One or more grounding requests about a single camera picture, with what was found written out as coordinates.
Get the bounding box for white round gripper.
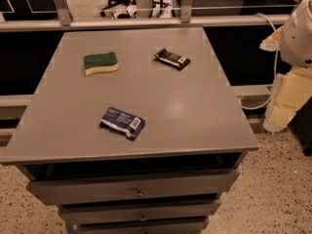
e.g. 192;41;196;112
259;0;312;133

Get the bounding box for blue rxbar blueberry wrapper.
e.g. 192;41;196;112
99;107;145;140

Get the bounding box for green yellow sponge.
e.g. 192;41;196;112
84;52;119;76

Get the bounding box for black snack bar wrapper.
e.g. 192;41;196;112
155;48;191;70

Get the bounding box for grey drawer cabinet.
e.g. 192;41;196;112
1;28;258;234

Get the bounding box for top grey drawer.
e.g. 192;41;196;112
27;169;240;205

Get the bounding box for grey drawer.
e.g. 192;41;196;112
27;169;240;205
78;216;209;234
59;198;220;224

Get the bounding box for middle grey drawer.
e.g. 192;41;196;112
59;198;220;224

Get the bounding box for grey metal railing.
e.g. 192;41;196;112
0;0;289;32

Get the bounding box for bottom grey drawer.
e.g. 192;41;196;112
78;216;209;234

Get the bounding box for white cable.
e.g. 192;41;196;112
240;12;281;111

